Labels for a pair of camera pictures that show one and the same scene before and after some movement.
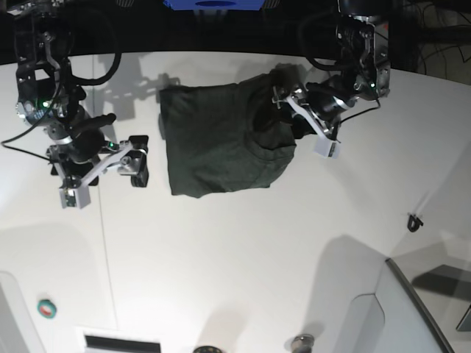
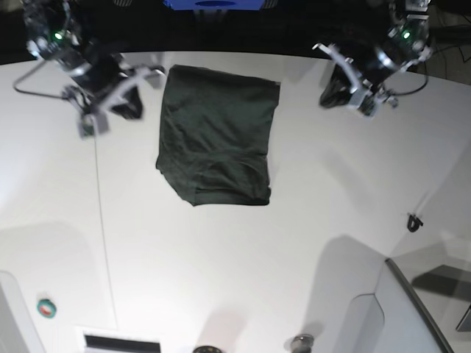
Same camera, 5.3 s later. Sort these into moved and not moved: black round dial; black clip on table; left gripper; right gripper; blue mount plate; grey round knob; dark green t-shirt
Moved: left gripper; right gripper; dark green t-shirt
Not moved: black clip on table; grey round knob; black round dial; blue mount plate
